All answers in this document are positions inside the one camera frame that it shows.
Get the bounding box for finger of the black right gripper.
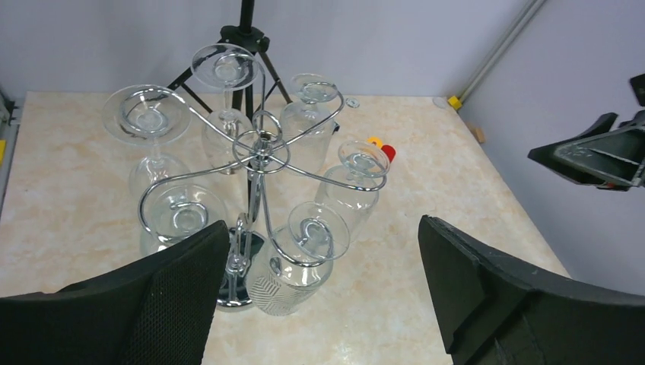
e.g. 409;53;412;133
528;126;644;191
579;112;644;139

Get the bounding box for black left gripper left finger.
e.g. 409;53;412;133
1;221;230;364

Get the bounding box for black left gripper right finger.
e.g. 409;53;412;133
418;215;644;364

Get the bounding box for large plain wine glass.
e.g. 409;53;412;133
101;84;191;198

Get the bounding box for plain front-left wine glass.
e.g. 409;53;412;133
140;183;227;257

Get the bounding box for tall rear wine glass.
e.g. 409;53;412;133
191;43;259;167

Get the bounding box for chrome wine glass rack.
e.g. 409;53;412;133
119;50;388;313

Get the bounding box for small wooden block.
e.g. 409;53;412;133
465;122;486;144

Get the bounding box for clear plastic disc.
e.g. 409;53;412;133
432;97;450;109

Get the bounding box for red round toy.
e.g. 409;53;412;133
381;144;396;162

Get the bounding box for small metal washer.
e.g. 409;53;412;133
345;97;360;109

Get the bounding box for black music stand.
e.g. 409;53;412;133
168;0;292;114

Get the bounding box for aluminium frame post right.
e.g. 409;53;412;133
456;0;547;104

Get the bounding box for yellow corner bracket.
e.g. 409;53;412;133
447;96;462;111

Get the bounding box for yellow ring toy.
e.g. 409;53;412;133
367;136;383;148

